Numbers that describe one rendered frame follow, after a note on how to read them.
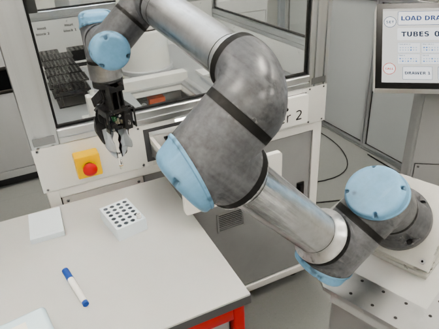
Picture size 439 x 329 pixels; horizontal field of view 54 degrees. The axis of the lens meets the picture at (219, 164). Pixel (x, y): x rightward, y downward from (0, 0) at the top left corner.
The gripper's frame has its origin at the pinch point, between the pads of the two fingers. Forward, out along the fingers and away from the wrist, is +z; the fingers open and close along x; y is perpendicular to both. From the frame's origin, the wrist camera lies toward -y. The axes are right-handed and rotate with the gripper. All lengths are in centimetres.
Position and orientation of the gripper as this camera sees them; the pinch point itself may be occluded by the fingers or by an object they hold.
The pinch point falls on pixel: (117, 151)
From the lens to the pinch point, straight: 115.5
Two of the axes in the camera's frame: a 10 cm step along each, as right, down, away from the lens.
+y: 5.8, 3.8, -7.2
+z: 0.5, 8.7, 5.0
